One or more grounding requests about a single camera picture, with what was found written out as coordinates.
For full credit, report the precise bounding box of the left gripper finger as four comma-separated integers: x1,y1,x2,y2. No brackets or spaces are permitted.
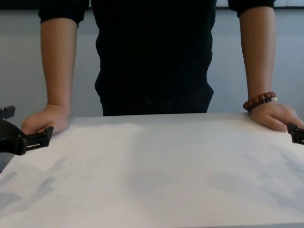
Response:
0,105,16,119
23,126,54,152

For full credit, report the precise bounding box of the dark purple bead bracelet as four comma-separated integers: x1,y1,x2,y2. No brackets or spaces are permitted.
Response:
247,97,277,114

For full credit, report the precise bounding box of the brown wooden bead bracelet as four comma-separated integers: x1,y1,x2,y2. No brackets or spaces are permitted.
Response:
242,91,278,110

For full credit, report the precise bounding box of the person right hand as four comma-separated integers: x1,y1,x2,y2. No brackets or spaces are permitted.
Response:
21,104,71,136

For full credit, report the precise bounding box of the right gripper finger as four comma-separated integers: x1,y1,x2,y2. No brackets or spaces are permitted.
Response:
287,122,304,145

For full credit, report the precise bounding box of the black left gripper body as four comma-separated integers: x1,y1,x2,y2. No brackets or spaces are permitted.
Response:
0,118,27,156

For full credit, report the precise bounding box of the person left hand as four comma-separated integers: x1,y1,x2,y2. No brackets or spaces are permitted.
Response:
249,102,304,133

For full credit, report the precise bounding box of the person left forearm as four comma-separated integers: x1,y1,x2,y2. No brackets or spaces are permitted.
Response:
238,9,277,100

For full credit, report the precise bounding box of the person right forearm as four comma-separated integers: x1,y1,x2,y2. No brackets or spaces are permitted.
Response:
40,18,78,112

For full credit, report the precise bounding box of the white rectangular table top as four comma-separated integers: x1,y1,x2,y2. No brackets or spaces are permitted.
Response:
0,112,304,228

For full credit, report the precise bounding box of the person black shirt torso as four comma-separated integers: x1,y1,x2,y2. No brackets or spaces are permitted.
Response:
38,0,276,117

